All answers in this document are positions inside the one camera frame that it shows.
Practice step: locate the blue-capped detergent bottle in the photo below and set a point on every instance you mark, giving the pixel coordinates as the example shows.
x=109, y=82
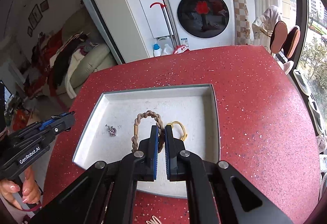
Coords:
x=156, y=50

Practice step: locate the white shoe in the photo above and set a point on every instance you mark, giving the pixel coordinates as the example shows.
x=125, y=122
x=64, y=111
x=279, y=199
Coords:
x=301, y=83
x=316, y=116

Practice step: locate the white front-load washing machine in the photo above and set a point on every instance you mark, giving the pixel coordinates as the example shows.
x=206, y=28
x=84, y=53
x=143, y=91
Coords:
x=173, y=22

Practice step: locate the small framed picture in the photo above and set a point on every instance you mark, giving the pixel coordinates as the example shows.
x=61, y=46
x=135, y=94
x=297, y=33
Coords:
x=44, y=5

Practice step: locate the white shallow box tray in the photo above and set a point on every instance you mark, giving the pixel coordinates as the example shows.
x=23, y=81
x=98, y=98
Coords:
x=178, y=111

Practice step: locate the brown-soled slipper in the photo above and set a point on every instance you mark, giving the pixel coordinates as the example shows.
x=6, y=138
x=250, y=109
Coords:
x=278, y=36
x=293, y=41

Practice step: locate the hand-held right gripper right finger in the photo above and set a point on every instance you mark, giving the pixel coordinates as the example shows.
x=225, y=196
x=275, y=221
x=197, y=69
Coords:
x=169, y=155

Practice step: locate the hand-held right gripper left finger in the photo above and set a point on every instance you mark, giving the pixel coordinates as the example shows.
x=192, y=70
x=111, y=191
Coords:
x=154, y=155

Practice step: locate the white plastic jug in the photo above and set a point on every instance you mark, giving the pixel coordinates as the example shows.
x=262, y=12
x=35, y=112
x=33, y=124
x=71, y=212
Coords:
x=167, y=50

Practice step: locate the pile of clothes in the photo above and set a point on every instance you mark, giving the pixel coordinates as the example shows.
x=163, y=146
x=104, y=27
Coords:
x=61, y=60

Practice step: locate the white draped towel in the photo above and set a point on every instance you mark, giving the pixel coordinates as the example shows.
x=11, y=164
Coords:
x=270, y=14

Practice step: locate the person's left hand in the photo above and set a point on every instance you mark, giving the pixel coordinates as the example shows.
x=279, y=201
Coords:
x=30, y=189

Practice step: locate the large framed picture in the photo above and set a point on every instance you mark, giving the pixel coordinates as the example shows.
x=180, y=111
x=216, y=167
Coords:
x=35, y=14

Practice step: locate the dark window frame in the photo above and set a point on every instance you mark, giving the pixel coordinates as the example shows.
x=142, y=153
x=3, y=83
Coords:
x=301, y=22

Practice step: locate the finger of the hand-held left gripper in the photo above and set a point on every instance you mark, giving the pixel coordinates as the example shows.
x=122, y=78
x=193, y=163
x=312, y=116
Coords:
x=57, y=131
x=47, y=123

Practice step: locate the cream leather sofa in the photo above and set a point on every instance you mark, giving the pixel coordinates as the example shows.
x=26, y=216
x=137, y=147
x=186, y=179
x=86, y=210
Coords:
x=94, y=65

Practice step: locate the white tall cabinet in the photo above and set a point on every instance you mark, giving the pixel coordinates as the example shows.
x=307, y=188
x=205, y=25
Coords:
x=127, y=9

